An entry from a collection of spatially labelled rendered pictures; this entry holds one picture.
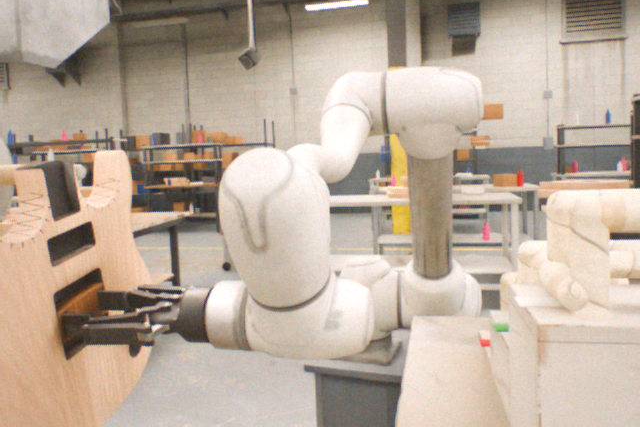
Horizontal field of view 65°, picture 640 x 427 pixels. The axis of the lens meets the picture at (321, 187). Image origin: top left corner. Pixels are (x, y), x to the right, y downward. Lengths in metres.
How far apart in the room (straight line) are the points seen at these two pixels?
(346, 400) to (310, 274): 0.94
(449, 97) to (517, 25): 11.10
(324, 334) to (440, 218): 0.65
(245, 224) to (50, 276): 0.34
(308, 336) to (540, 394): 0.25
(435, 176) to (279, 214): 0.67
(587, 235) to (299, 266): 0.27
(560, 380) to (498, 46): 11.55
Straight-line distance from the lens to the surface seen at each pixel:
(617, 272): 0.69
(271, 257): 0.52
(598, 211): 0.50
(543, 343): 0.51
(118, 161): 0.88
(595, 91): 12.17
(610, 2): 12.50
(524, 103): 11.86
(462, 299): 1.39
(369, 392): 1.44
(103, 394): 0.89
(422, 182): 1.14
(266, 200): 0.49
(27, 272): 0.74
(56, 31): 0.77
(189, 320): 0.69
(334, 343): 0.62
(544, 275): 0.57
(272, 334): 0.63
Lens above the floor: 1.25
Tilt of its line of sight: 3 degrees down
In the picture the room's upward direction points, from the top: 2 degrees counter-clockwise
